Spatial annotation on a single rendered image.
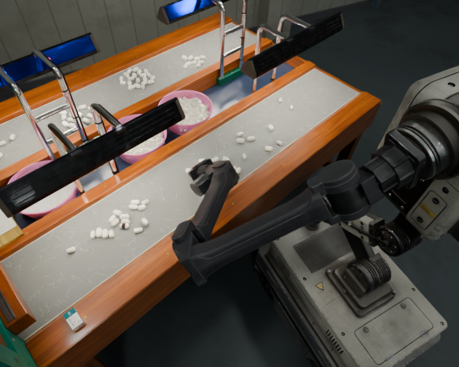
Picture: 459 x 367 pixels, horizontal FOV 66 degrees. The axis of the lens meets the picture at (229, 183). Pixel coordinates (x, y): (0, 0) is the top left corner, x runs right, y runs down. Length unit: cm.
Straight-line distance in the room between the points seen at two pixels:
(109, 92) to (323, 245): 129
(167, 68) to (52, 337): 143
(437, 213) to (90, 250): 107
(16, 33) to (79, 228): 210
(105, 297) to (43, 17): 241
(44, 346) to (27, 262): 31
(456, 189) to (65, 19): 291
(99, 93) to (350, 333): 159
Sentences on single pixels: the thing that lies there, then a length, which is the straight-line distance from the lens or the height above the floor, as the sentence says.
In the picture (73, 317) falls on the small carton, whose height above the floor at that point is 78.
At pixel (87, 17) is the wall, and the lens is 325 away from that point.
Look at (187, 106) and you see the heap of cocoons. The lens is 180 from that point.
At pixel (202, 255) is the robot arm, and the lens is 76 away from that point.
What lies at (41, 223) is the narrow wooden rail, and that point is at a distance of 144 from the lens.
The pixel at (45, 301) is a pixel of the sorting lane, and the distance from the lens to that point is 132.
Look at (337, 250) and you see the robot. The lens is 167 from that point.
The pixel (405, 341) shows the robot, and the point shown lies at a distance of 161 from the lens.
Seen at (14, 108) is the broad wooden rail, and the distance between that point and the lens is 197.
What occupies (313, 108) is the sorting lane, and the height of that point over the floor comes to 74.
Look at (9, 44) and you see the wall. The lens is 328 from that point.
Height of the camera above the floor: 187
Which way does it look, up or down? 51 degrees down
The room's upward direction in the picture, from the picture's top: 3 degrees clockwise
